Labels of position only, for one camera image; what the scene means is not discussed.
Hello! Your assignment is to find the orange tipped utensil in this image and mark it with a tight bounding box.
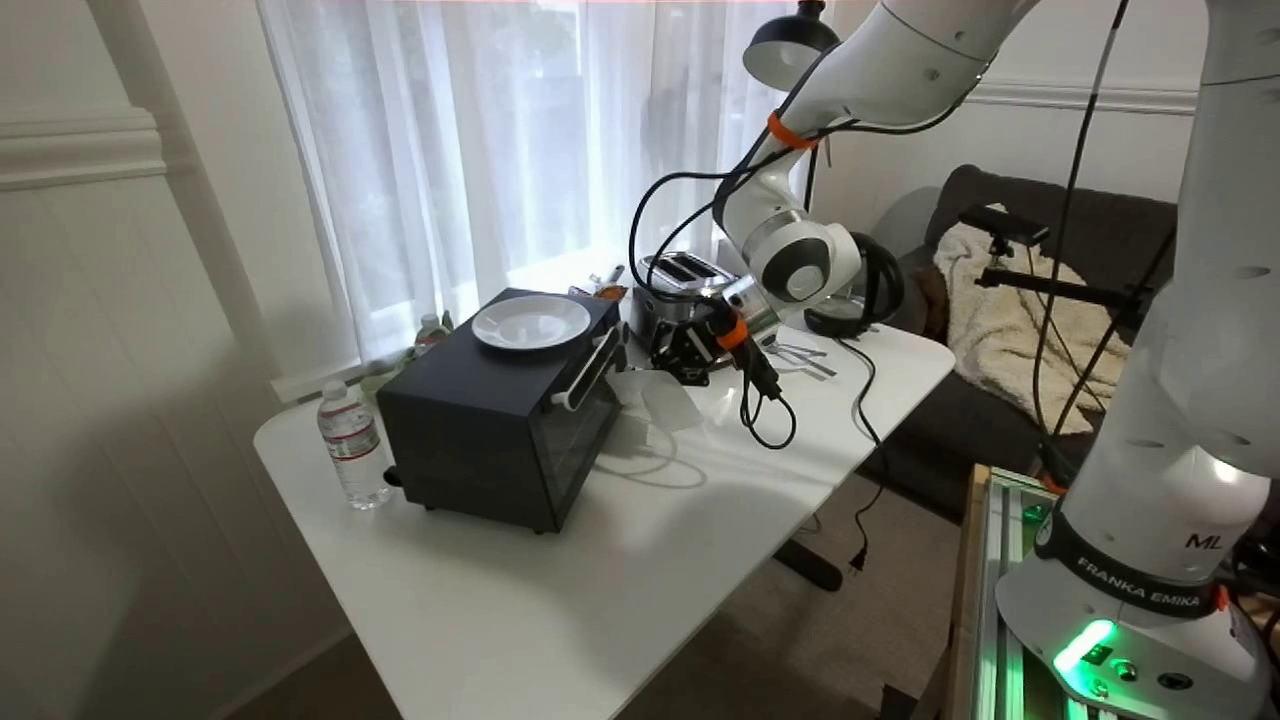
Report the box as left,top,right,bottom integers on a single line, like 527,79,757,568
589,265,631,307

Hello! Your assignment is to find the black table foot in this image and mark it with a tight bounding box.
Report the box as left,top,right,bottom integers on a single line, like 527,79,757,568
771,534,849,600

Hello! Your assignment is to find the dark grey sofa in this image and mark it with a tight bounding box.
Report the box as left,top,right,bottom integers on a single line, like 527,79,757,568
863,159,1185,528

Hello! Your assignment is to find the black toaster oven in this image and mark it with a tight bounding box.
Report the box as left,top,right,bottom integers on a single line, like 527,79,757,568
377,285,641,541

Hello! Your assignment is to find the black camera stand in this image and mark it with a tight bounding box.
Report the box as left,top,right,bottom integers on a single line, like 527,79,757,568
954,194,1153,327

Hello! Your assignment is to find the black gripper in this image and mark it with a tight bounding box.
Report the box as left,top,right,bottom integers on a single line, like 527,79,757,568
648,307,741,395

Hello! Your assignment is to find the large white plate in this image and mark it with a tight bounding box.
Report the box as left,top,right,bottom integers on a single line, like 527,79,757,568
467,292,596,357

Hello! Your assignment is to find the clear plastic water bottle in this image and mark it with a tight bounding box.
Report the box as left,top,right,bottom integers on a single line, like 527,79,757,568
315,381,400,516

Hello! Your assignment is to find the black hanging cable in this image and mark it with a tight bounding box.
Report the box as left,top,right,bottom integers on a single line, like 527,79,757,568
1048,220,1185,437
1029,0,1134,412

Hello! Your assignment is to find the small white plate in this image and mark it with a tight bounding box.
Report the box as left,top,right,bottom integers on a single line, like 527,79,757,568
763,335,841,385

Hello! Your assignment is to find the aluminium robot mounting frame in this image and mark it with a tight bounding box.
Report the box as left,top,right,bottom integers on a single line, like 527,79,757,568
916,460,1280,720

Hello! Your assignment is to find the white sheer curtain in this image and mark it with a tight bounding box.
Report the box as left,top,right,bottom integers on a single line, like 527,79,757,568
256,0,818,371

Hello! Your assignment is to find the black kettle power cable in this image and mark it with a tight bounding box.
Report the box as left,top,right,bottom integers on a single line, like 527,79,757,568
833,331,892,577

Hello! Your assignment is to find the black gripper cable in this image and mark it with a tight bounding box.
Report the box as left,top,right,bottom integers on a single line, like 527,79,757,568
625,119,804,450

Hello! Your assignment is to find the beige blanket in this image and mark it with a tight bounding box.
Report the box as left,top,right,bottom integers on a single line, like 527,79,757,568
928,220,1133,440

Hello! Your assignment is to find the silver two-slot toaster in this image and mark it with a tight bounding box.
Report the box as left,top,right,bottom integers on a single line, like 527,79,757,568
629,250,780,371

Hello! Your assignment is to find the black floor lamp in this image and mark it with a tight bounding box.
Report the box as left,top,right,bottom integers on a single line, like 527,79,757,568
741,0,849,97

